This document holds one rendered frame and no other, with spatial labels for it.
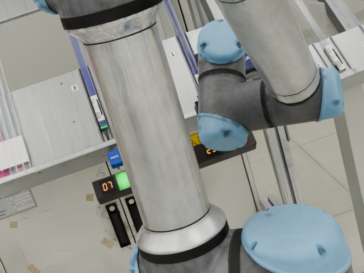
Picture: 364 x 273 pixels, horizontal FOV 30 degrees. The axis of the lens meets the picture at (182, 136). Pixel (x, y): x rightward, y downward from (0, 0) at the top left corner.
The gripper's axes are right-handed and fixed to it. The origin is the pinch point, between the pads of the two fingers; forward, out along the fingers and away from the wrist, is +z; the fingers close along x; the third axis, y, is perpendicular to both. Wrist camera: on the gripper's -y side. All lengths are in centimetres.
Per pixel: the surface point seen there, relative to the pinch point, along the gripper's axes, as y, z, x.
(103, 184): 3.8, 2.5, -25.9
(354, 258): 24, 77, 34
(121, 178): 3.9, 2.5, -22.2
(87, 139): -6.2, 1.6, -26.0
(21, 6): -43, 2, -31
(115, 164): 1.4, 0.5, -22.4
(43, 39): -132, 149, -38
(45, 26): -136, 145, -35
